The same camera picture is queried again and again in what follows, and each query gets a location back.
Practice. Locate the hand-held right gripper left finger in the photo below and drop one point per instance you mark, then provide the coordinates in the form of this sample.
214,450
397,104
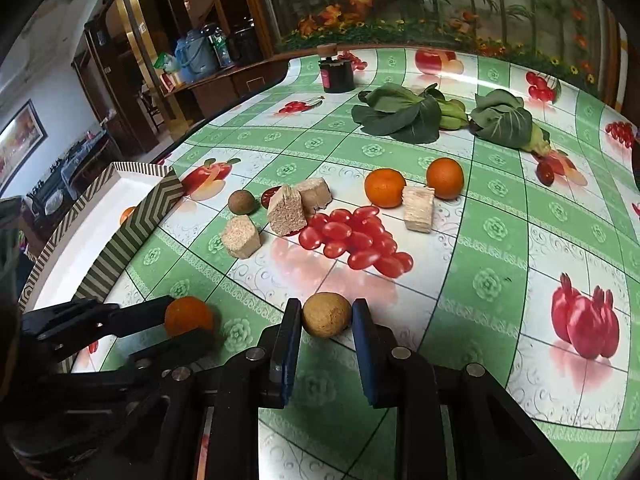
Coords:
287,360

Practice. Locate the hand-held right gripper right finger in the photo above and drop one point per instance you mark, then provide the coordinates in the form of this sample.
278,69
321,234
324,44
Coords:
363,360

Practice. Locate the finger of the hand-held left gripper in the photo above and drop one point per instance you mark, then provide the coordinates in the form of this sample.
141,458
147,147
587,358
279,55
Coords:
75,325
175,352

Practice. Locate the orange mandarin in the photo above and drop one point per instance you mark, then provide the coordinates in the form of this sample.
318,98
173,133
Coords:
445,177
384,187
187,316
127,215

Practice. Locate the white tray with striped rim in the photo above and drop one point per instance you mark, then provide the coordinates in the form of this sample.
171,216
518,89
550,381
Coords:
100,220

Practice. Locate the pile of cherry tomatoes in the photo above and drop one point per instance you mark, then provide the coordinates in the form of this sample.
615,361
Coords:
357,240

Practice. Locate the beige sugarcane chunk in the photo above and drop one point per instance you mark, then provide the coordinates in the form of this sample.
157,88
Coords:
419,208
240,242
286,212
316,192

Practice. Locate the cluttered side table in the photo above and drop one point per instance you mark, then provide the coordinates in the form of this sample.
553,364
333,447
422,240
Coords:
70,165

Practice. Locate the green checked printed tablecloth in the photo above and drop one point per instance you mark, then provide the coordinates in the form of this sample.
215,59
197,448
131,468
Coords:
475,240

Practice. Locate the red jujube date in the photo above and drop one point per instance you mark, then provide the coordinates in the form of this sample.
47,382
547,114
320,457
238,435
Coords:
267,195
545,172

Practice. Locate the dark green bok choy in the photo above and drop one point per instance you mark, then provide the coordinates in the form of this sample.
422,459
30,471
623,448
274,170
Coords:
395,115

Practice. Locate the small light green bok choy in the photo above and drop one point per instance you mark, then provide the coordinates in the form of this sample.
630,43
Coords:
452,115

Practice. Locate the small cardboard box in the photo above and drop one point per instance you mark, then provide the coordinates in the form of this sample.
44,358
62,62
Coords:
172,80

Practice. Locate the wooden counter cabinet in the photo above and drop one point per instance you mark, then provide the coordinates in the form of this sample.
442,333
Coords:
225,82

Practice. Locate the green plastic bag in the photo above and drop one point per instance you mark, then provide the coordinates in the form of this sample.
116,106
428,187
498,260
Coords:
165,62

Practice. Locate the bok choy with pale stem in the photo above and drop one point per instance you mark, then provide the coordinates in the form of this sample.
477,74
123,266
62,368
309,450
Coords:
505,120

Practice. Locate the small red black box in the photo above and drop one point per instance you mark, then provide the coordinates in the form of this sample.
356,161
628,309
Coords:
336,75

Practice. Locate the grey-blue thermos jug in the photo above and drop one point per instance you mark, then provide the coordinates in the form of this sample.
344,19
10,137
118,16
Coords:
204,52

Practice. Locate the clear plastic bottle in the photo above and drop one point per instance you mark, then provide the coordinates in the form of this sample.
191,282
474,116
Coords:
221,47

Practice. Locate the black kettle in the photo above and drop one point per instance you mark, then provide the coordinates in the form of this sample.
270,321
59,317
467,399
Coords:
245,42

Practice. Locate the artificial flower display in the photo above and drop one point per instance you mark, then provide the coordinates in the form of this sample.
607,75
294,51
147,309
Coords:
425,0

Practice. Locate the framed wall picture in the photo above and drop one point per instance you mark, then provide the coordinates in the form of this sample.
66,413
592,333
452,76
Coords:
17,135

